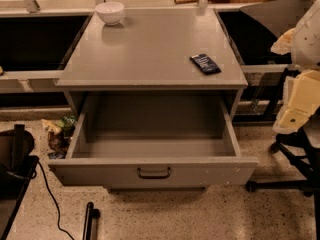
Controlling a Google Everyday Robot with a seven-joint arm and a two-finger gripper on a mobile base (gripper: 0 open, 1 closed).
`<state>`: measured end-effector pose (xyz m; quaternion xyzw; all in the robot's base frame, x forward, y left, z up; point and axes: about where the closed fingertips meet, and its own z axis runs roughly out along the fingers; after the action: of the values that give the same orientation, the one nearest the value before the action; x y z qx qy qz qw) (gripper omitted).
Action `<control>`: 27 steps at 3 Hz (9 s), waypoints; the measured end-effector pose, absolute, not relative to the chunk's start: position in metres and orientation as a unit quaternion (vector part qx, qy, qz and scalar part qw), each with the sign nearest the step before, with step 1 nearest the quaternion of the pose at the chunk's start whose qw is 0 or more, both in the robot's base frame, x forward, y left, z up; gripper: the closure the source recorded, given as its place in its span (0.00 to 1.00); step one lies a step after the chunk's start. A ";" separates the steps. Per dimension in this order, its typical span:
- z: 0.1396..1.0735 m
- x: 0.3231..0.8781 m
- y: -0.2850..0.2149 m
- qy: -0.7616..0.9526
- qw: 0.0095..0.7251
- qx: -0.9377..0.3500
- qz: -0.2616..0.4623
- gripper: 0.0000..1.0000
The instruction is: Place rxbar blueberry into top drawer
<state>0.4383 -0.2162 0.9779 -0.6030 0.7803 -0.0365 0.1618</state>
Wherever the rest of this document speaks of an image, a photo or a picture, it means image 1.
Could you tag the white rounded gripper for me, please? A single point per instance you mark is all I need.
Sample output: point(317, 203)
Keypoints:
point(307, 44)

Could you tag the blue rxbar blueberry bar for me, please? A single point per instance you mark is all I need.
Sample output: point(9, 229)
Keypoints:
point(205, 64)

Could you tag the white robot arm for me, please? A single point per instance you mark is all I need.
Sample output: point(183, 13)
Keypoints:
point(303, 42)

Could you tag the grey drawer cabinet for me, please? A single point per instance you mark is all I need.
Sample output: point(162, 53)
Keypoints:
point(151, 49)

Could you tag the open grey top drawer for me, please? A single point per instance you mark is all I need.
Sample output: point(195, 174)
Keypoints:
point(117, 134)

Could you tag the black office chair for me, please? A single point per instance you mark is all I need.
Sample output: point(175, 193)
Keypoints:
point(296, 24)

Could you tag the wooden rolling pin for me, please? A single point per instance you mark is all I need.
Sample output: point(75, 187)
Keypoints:
point(185, 1)

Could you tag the white ceramic bowl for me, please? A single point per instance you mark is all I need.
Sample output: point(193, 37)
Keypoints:
point(111, 13)

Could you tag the black floor stand bar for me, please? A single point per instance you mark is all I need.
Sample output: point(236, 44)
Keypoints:
point(92, 215)

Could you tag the pile of snack bags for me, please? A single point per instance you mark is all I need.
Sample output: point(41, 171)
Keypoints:
point(59, 135)

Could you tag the black equipment on left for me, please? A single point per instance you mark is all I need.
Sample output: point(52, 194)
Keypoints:
point(17, 168)

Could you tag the dark metal drawer handle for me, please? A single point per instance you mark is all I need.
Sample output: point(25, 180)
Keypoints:
point(154, 175)

